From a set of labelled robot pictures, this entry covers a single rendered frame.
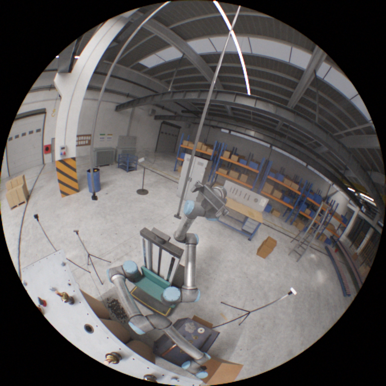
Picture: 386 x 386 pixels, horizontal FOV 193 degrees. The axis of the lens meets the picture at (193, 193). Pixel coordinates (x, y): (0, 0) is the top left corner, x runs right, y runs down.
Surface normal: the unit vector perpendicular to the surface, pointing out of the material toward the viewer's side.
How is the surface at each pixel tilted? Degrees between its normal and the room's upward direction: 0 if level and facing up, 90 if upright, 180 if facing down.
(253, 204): 90
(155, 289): 0
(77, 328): 0
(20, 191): 90
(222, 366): 0
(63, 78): 90
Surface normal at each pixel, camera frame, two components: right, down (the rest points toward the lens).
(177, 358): 0.25, -0.88
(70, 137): 0.84, 0.40
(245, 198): -0.48, 0.25
